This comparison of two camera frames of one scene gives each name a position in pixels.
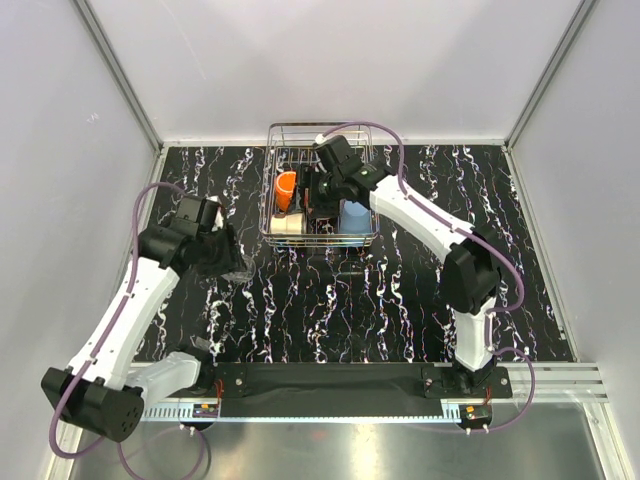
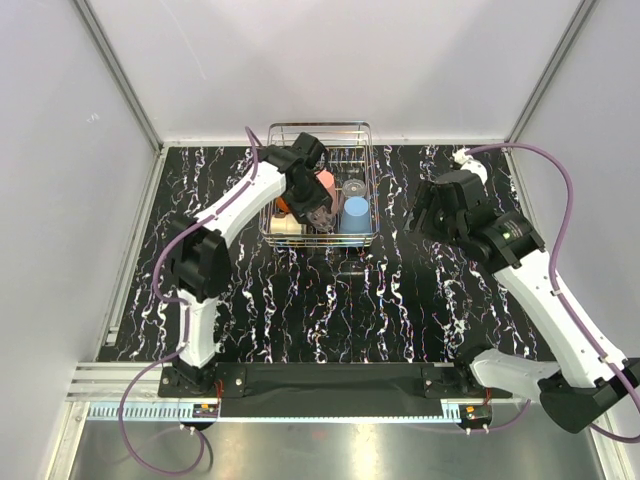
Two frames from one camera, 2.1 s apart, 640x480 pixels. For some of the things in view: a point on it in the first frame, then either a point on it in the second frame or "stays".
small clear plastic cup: [243, 275] -> [322, 219]
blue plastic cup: [354, 218] stays
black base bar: [348, 389] stays
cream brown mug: [286, 223] stays
